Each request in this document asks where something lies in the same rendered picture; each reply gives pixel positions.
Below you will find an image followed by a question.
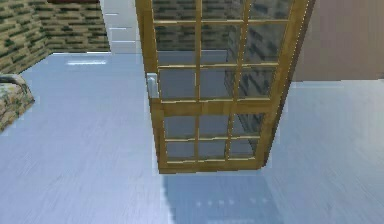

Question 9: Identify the wooden glazed room door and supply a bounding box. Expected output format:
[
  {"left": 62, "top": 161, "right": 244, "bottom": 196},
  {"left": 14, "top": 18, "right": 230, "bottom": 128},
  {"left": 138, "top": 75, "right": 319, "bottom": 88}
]
[{"left": 134, "top": 0, "right": 317, "bottom": 175}]

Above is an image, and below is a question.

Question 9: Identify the silver door handle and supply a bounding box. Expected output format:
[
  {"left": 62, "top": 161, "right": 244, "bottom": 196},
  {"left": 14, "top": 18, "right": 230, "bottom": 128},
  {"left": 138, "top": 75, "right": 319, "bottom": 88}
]
[{"left": 145, "top": 72, "right": 160, "bottom": 100}]

